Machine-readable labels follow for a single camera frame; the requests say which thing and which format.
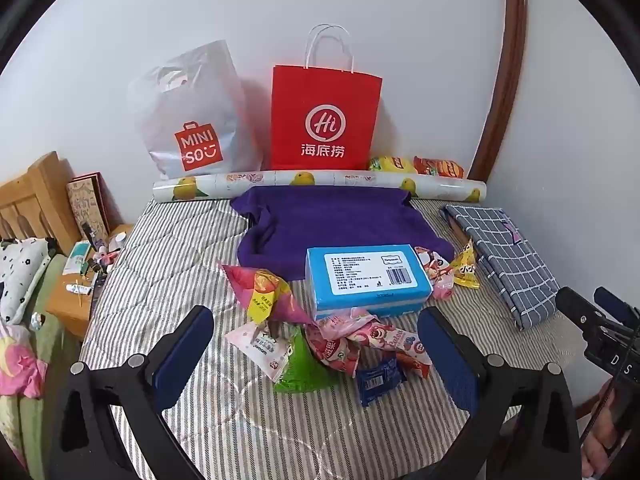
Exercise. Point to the white plastic shopping bag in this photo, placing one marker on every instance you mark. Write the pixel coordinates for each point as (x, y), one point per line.
(200, 100)

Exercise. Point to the white tube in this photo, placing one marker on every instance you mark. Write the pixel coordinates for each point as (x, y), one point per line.
(77, 288)

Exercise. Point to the pink cloth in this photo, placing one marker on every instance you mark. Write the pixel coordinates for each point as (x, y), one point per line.
(20, 365)

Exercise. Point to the purple towel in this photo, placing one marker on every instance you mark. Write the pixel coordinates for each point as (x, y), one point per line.
(325, 220)

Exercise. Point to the white pink small snack packet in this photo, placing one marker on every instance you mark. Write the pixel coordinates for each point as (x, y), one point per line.
(255, 345)

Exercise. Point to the pink yellow triangular snack packet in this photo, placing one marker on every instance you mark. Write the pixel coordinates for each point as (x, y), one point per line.
(265, 290)

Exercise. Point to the pink strawberry snack packet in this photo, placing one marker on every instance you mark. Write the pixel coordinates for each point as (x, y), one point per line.
(340, 347)

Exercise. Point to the red chips bag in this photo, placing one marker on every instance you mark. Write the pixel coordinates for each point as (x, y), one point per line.
(440, 166)

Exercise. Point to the red paper bag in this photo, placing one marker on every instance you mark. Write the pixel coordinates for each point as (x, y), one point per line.
(325, 100)

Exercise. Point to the green bed sheet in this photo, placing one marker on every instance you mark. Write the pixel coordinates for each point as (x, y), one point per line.
(35, 435)

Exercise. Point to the wooden nightstand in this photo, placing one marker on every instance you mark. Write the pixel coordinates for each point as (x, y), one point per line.
(70, 310)

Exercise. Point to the wooden headboard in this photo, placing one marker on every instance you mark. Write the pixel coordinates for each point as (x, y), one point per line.
(40, 195)

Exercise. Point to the pink blue print snack packet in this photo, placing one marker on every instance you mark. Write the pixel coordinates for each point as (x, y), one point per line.
(407, 342)

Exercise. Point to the green snack packet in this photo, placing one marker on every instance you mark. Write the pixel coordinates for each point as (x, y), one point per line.
(300, 365)

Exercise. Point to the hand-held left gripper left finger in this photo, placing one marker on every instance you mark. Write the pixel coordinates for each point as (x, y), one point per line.
(182, 355)

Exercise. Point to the blue small snack packet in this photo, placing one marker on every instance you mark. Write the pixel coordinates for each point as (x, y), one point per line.
(380, 380)

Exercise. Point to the patterned notebook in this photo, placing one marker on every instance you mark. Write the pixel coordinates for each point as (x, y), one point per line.
(87, 205)

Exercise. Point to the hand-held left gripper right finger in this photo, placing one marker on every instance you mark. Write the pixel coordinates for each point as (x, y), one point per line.
(450, 360)

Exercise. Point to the yellow small snack packet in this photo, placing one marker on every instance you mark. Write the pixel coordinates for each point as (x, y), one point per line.
(465, 267)

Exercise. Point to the person's right hand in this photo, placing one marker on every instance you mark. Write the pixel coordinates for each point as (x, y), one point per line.
(600, 450)

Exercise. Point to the orange red snack packet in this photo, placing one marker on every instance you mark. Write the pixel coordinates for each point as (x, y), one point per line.
(415, 365)

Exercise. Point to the brown wooden door frame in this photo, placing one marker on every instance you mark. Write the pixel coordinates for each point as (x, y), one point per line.
(505, 85)

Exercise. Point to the blue tissue box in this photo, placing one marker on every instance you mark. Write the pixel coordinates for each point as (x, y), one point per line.
(320, 280)

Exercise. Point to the pale pink small snack packet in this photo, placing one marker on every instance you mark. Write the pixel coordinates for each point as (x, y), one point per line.
(444, 289)

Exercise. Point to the white spotted pillow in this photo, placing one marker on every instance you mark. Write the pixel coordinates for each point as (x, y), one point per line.
(22, 275)

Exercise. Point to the red white cartoon snack packet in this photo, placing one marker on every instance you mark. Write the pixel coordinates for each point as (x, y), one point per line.
(432, 262)

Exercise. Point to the yellow chips bag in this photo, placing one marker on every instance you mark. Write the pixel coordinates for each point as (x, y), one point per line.
(392, 165)

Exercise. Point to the fruit print paper roll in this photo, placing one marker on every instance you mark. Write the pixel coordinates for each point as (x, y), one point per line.
(260, 179)

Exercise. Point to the green white small box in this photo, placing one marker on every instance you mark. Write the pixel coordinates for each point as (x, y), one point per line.
(77, 257)

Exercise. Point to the grey checked folded cloth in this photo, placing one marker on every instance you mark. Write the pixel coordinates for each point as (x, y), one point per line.
(510, 260)

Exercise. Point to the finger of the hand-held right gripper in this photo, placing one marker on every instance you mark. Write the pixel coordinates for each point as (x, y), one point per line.
(607, 300)
(575, 305)

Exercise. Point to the white jar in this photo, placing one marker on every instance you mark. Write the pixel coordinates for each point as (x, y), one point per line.
(119, 241)

